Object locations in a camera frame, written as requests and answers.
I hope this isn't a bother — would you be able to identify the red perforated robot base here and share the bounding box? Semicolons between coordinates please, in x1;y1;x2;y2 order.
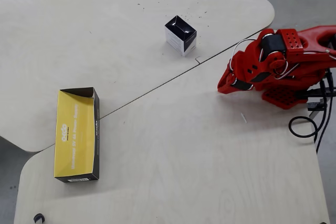
261;83;309;111

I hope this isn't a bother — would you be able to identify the small black and white box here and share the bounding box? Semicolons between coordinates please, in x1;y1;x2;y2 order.
164;15;197;57

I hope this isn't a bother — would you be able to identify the black table clamp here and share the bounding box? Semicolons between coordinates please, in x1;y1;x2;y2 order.
301;77;331;120

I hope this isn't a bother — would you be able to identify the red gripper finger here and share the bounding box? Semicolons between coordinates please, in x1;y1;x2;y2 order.
223;88;254;96
217;68;236;95

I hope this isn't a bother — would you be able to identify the black cable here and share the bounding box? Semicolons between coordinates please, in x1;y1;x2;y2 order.
316;68;334;154
288;69;330;138

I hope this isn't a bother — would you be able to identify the large black yellow open box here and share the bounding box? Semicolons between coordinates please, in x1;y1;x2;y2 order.
54;87;101;184

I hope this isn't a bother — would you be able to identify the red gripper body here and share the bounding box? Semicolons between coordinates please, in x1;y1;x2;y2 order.
227;31;288;91

